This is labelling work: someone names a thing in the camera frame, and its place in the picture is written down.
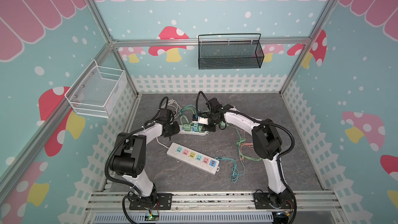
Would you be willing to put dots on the large white multicolour power strip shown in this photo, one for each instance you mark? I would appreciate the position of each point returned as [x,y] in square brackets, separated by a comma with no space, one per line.
[194,158]

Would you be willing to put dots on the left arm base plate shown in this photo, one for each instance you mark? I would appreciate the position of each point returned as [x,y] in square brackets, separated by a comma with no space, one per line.
[158,202]

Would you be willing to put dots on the black mesh wall basket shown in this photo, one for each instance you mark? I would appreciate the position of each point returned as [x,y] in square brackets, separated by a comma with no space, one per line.
[230,51]

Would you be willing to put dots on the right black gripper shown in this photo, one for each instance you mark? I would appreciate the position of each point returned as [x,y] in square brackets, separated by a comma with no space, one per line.
[210,123]

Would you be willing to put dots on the teal charger plug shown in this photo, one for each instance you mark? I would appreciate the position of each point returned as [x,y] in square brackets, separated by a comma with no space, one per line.
[196,127]

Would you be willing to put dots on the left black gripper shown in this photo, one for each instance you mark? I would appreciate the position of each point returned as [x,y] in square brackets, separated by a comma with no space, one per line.
[175,123]

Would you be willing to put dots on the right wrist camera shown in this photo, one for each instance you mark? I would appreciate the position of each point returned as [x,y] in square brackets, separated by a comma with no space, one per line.
[200,120]

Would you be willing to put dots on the aluminium front rail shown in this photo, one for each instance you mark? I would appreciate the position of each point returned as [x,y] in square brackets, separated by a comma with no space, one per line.
[240,207]

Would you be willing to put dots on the white mesh wall basket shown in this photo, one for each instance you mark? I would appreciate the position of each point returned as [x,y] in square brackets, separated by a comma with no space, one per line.
[97,91]

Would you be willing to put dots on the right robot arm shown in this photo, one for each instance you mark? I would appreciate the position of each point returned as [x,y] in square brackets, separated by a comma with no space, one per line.
[267,145]

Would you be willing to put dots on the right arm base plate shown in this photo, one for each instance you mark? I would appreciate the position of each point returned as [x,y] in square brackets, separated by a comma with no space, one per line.
[265,200]

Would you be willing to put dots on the green charger plug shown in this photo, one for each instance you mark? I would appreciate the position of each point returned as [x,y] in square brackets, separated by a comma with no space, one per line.
[222,125]
[187,127]

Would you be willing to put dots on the small white blue power strip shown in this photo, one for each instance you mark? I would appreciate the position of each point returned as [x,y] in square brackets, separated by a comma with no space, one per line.
[200,133]

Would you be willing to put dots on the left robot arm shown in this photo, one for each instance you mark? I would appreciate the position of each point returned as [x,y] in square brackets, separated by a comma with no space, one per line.
[126,162]

